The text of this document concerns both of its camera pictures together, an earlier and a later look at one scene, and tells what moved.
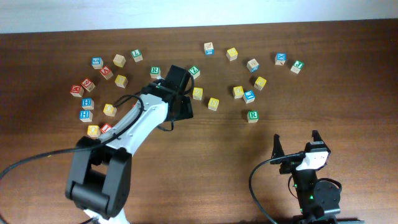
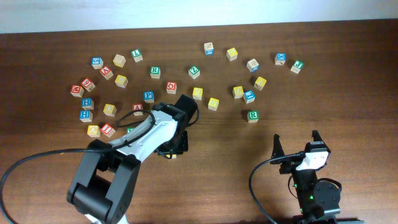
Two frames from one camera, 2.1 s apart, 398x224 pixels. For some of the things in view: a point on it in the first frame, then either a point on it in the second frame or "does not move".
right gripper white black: [294, 160] does not move
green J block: [297, 66] does not move
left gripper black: [185, 109] -> [179, 145]
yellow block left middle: [109, 110] does not move
